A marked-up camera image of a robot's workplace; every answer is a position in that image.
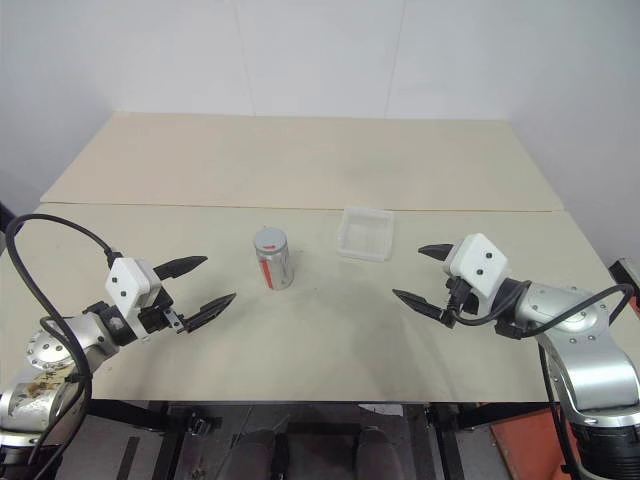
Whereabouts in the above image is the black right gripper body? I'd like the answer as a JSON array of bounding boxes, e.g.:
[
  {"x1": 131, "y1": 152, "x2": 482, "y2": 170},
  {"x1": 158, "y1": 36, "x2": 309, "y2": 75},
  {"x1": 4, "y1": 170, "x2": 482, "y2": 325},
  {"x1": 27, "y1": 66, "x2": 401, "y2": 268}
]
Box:
[{"x1": 439, "y1": 276, "x2": 482, "y2": 329}]

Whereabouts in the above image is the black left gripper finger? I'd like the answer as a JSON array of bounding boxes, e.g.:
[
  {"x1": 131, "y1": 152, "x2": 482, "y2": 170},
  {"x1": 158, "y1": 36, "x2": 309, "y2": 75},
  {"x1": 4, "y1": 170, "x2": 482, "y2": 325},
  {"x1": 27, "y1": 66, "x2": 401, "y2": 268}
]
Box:
[
  {"x1": 181, "y1": 292, "x2": 238, "y2": 334},
  {"x1": 152, "y1": 254, "x2": 209, "y2": 283}
]

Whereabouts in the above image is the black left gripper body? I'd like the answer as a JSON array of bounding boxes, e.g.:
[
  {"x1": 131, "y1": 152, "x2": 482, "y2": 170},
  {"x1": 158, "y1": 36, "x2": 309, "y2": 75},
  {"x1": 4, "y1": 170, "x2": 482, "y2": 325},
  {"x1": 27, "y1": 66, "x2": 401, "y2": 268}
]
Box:
[{"x1": 137, "y1": 287, "x2": 189, "y2": 338}]

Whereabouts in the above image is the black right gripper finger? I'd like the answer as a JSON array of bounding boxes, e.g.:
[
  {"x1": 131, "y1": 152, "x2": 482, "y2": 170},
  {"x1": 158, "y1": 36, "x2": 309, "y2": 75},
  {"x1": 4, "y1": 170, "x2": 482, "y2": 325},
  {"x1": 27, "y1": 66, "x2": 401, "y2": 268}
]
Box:
[
  {"x1": 417, "y1": 242, "x2": 456, "y2": 263},
  {"x1": 391, "y1": 288, "x2": 445, "y2": 322}
]

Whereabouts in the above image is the silver aluminum can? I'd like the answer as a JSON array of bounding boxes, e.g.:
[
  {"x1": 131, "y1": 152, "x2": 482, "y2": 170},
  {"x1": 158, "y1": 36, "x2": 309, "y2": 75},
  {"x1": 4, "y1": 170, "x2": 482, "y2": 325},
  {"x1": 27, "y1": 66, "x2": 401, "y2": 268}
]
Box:
[{"x1": 254, "y1": 243, "x2": 294, "y2": 292}]

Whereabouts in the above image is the clear plastic container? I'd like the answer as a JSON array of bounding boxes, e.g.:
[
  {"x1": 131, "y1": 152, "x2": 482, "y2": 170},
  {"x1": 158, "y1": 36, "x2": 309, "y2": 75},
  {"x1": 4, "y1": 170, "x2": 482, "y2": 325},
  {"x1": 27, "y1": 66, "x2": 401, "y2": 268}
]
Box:
[{"x1": 335, "y1": 204, "x2": 396, "y2": 262}]

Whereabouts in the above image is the white paper label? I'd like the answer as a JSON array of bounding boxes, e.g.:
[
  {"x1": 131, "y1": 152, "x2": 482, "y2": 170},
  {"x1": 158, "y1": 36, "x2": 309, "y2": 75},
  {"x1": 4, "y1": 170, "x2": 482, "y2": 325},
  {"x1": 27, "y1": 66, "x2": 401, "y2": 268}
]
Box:
[{"x1": 359, "y1": 403, "x2": 404, "y2": 417}]

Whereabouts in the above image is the orange object under table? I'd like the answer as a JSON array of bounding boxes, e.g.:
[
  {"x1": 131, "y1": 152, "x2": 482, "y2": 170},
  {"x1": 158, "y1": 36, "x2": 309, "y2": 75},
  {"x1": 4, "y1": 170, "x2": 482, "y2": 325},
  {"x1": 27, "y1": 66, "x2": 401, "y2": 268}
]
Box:
[{"x1": 488, "y1": 403, "x2": 587, "y2": 480}]

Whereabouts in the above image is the black box with red edge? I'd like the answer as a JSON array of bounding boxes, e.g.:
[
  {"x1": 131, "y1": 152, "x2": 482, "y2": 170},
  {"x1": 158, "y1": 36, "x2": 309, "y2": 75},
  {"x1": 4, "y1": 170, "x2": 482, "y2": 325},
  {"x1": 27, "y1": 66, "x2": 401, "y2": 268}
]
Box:
[{"x1": 608, "y1": 256, "x2": 640, "y2": 312}]

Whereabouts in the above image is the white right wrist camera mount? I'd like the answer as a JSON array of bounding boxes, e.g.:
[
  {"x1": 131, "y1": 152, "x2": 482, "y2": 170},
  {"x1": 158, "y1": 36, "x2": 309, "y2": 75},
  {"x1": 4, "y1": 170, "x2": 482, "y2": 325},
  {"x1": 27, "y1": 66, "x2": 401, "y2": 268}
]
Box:
[{"x1": 442, "y1": 233, "x2": 510, "y2": 298}]

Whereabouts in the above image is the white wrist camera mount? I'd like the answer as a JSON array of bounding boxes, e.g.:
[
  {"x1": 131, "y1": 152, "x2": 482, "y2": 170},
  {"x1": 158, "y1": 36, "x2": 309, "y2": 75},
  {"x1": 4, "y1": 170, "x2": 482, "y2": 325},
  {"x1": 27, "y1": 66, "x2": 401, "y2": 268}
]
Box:
[
  {"x1": 442, "y1": 233, "x2": 510, "y2": 298},
  {"x1": 105, "y1": 256, "x2": 163, "y2": 344}
]

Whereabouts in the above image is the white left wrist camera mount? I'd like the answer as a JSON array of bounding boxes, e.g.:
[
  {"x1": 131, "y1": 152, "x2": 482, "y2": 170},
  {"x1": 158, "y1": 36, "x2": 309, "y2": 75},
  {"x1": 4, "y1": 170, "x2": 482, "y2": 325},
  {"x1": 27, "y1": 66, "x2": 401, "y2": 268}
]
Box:
[{"x1": 105, "y1": 256, "x2": 163, "y2": 344}]

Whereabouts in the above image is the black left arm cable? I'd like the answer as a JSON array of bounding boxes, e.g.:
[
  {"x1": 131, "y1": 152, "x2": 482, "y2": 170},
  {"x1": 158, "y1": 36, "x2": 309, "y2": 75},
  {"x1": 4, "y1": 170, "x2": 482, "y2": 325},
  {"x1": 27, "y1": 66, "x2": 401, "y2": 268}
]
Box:
[{"x1": 4, "y1": 213, "x2": 122, "y2": 480}]

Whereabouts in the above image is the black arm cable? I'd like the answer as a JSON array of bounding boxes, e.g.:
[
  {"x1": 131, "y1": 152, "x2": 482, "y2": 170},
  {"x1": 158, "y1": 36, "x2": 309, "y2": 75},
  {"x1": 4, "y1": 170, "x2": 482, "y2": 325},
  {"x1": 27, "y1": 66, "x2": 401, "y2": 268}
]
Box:
[
  {"x1": 447, "y1": 279, "x2": 636, "y2": 480},
  {"x1": 4, "y1": 213, "x2": 122, "y2": 480}
]

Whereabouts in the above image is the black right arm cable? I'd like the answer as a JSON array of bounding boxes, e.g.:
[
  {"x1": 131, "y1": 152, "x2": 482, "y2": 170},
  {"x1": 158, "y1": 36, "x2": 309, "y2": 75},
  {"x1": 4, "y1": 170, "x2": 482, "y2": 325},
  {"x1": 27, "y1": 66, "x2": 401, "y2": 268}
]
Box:
[{"x1": 447, "y1": 279, "x2": 636, "y2": 480}]

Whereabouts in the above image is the black object at wall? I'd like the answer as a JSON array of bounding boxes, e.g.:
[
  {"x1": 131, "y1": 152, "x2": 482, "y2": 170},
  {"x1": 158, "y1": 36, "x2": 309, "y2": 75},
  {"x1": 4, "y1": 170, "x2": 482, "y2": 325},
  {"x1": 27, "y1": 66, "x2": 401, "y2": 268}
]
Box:
[{"x1": 0, "y1": 198, "x2": 14, "y2": 257}]

